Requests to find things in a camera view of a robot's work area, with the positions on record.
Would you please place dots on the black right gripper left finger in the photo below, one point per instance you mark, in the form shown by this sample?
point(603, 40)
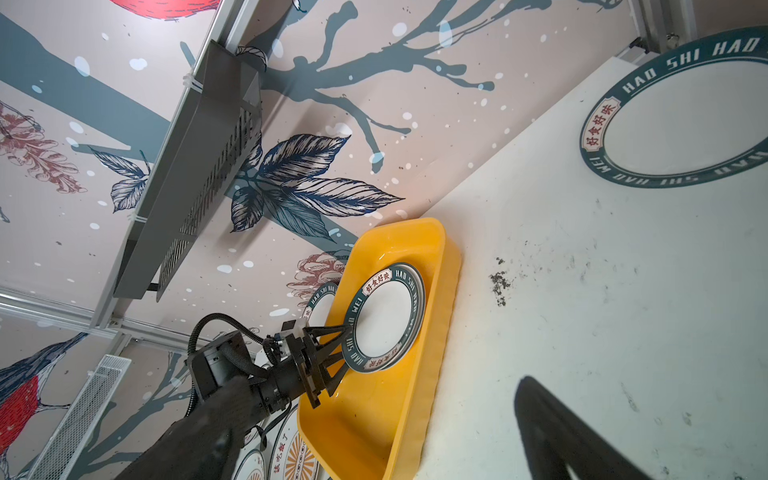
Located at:
point(190, 449)

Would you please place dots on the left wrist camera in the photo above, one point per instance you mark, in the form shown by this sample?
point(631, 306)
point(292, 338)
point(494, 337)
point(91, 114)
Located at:
point(217, 363)

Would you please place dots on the orange sunburst plate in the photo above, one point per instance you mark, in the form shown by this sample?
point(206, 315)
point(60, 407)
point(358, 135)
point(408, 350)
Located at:
point(289, 456)

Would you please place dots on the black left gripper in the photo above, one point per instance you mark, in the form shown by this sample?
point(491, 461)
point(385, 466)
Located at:
point(303, 371)

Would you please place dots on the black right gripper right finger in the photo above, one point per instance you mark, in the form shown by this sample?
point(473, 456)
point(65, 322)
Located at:
point(560, 445)

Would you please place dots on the white wire mesh shelf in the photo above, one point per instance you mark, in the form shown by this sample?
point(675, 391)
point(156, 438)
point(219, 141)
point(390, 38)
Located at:
point(68, 441)

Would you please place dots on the green red rim plate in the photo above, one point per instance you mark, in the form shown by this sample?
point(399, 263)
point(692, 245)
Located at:
point(384, 319)

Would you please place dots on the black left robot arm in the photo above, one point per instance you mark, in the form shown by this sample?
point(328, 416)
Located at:
point(232, 395)

